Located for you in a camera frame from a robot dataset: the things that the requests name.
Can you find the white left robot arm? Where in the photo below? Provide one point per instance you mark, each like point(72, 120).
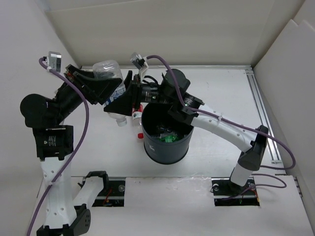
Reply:
point(66, 215)

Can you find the clear bottle red label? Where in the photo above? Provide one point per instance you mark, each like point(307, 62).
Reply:
point(137, 122)

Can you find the clear bottle blue orange label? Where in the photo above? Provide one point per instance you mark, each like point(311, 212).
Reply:
point(110, 73)

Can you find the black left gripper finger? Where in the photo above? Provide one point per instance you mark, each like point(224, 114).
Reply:
point(85, 78)
point(109, 90)

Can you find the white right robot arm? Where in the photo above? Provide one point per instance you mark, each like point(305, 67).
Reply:
point(190, 110)

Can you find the Pepsi bottle black cap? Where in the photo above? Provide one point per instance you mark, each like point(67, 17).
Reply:
point(162, 129)

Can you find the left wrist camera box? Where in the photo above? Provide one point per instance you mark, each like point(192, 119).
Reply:
point(54, 60)

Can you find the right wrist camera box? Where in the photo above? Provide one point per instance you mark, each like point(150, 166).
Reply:
point(140, 63)

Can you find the green plastic bottle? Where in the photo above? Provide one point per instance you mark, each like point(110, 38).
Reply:
point(170, 138)

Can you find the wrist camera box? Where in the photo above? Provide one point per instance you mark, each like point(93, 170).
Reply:
point(54, 60)
point(140, 63)

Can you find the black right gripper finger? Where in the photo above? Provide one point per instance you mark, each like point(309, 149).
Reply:
point(128, 82)
point(123, 105)

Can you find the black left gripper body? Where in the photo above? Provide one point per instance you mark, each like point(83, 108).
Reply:
point(68, 99)

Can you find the dark round bin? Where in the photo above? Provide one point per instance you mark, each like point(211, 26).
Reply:
point(160, 152)

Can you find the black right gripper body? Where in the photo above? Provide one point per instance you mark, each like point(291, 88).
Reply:
point(149, 93)

